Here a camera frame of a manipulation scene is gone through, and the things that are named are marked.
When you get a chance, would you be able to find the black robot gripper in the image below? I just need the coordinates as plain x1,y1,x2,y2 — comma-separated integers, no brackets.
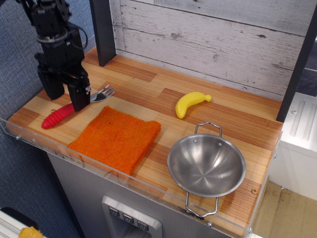
35,37,91,112

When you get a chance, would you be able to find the red handled metal fork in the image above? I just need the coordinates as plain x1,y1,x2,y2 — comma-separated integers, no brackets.
42,84,115,129

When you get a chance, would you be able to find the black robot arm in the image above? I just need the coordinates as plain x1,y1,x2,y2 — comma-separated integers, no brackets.
19,0,91,112

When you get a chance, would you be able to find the orange knitted cloth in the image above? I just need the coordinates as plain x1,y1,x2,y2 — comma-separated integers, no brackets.
68,106,161,175

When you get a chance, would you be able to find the clear acrylic table guard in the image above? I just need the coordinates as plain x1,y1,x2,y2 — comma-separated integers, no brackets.
0,49,282,237

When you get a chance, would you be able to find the grey toy kitchen cabinet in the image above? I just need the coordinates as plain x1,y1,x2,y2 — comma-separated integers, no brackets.
48,154,227,238

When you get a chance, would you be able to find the yellow toy banana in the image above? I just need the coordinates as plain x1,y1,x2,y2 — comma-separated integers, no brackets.
175,92,211,119

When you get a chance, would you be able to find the silver dispenser button panel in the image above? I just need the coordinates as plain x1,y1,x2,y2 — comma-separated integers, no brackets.
102,195,163,238

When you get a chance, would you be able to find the dark grey left post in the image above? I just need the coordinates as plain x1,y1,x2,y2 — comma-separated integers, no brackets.
90,0,116,66

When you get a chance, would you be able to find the dark grey post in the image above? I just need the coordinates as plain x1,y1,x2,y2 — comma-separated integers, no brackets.
90,0,116,66
276,6,317,122

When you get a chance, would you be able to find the stainless steel two-handled bowl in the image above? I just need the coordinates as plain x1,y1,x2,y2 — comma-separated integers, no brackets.
167,123,247,219

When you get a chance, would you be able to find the dark grey right post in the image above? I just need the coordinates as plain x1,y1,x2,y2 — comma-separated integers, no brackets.
276,6,317,122

